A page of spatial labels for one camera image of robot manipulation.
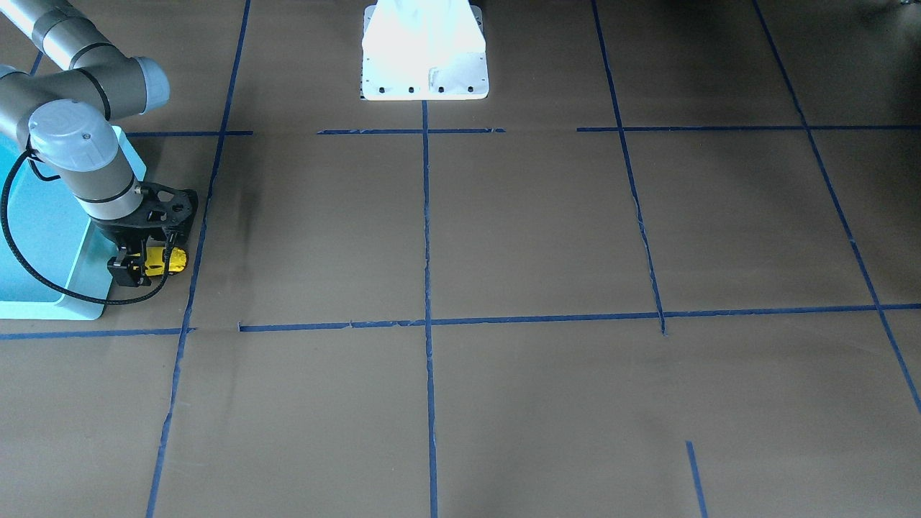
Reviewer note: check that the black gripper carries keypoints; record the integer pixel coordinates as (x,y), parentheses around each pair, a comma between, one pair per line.
(121,235)

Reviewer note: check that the yellow beetle toy car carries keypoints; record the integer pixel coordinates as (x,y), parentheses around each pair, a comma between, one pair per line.
(158,262)

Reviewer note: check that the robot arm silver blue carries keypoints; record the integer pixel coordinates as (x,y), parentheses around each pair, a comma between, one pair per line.
(64,120)

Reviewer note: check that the light blue plastic bin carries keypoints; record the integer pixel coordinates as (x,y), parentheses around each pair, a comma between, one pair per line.
(60,242)

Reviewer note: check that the white pillar with base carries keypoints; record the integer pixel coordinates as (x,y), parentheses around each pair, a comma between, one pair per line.
(424,51)

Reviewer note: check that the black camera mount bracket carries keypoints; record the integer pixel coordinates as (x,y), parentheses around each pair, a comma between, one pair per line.
(169,205)

